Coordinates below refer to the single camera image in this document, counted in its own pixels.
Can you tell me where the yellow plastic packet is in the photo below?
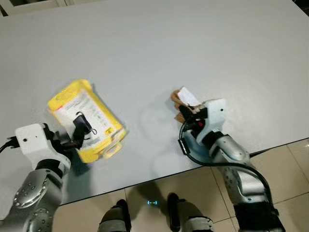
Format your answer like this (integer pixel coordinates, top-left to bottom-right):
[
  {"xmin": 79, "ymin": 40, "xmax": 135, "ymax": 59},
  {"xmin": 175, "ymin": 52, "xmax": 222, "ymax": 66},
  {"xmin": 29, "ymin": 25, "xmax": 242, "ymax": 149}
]
[{"xmin": 47, "ymin": 79, "xmax": 127, "ymax": 164}]

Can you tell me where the brown and white paper trash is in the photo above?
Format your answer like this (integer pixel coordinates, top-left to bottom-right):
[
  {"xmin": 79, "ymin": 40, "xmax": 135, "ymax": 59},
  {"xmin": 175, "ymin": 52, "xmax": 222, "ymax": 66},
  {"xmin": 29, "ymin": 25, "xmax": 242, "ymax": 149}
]
[{"xmin": 171, "ymin": 87, "xmax": 199, "ymax": 122}]

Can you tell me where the robot left leg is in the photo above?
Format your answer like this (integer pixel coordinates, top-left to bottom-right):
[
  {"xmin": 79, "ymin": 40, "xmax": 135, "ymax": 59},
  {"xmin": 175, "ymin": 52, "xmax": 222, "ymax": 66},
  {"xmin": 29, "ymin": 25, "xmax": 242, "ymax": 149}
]
[{"xmin": 98, "ymin": 199, "xmax": 132, "ymax": 232}]

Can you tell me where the robot leg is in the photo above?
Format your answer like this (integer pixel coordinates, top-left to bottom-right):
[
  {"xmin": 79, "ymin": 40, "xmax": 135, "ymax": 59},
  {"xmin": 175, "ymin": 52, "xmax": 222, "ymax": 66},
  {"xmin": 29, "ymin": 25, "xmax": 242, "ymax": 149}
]
[
  {"xmin": 98, "ymin": 199, "xmax": 132, "ymax": 232},
  {"xmin": 167, "ymin": 193, "xmax": 214, "ymax": 232}
]

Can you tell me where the robot right leg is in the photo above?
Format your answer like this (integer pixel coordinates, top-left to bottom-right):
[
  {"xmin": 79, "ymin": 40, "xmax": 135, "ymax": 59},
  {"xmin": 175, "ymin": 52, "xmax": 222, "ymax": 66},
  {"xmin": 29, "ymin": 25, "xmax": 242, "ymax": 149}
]
[{"xmin": 167, "ymin": 193, "xmax": 214, "ymax": 232}]

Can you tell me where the white cabinet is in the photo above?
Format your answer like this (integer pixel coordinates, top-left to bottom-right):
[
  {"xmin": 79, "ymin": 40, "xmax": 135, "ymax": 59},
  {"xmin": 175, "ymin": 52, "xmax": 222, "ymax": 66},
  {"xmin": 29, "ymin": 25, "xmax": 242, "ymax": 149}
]
[{"xmin": 0, "ymin": 0, "xmax": 66, "ymax": 16}]

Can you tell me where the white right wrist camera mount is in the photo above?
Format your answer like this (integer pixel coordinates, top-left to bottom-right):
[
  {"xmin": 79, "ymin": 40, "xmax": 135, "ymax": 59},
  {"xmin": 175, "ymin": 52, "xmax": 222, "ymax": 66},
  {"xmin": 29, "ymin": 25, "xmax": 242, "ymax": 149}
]
[{"xmin": 195, "ymin": 99, "xmax": 227, "ymax": 146}]

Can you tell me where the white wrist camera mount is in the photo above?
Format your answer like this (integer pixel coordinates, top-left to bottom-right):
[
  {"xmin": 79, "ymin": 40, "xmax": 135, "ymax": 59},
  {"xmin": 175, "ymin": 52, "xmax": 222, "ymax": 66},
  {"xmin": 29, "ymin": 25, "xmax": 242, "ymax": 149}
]
[
  {"xmin": 14, "ymin": 123, "xmax": 61, "ymax": 164},
  {"xmin": 195, "ymin": 99, "xmax": 227, "ymax": 146}
]

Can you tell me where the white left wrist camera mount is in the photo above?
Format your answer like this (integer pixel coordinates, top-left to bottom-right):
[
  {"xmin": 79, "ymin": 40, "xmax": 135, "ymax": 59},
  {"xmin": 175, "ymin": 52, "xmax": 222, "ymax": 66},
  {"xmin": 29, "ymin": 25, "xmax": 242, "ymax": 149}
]
[{"xmin": 14, "ymin": 123, "xmax": 61, "ymax": 164}]

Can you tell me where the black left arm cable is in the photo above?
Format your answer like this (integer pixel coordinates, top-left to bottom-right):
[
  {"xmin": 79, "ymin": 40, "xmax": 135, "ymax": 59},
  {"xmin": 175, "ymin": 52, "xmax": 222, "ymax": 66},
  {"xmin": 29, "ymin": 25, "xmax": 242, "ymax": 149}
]
[{"xmin": 0, "ymin": 137, "xmax": 20, "ymax": 154}]

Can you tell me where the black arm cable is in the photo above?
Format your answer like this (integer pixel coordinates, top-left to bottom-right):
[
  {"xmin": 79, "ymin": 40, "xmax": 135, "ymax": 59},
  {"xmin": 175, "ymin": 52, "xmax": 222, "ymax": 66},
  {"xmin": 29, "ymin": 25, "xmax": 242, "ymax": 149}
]
[
  {"xmin": 0, "ymin": 137, "xmax": 20, "ymax": 154},
  {"xmin": 178, "ymin": 121, "xmax": 280, "ymax": 213}
]

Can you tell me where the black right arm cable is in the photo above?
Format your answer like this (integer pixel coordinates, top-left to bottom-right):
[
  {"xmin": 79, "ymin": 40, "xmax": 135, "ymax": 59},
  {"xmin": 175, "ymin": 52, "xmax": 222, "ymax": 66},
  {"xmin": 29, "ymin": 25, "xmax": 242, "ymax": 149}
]
[{"xmin": 178, "ymin": 121, "xmax": 280, "ymax": 213}]

